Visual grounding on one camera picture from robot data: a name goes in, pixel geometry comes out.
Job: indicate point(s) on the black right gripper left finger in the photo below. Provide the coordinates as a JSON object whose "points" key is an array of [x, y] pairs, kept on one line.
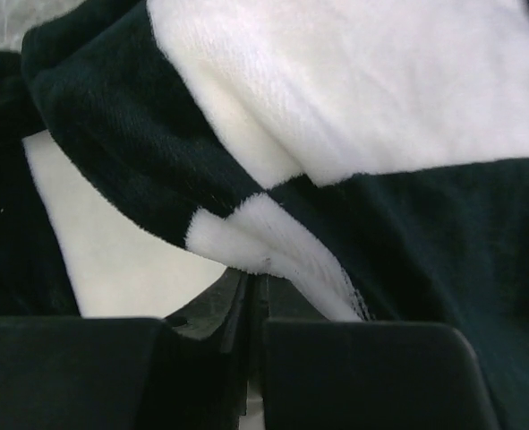
{"points": [[182, 372]]}

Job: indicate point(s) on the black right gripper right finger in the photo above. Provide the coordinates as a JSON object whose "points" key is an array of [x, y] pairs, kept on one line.
{"points": [[318, 374]]}

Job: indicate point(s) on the black white checkered pillowcase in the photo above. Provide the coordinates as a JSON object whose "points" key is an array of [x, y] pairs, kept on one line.
{"points": [[373, 153]]}

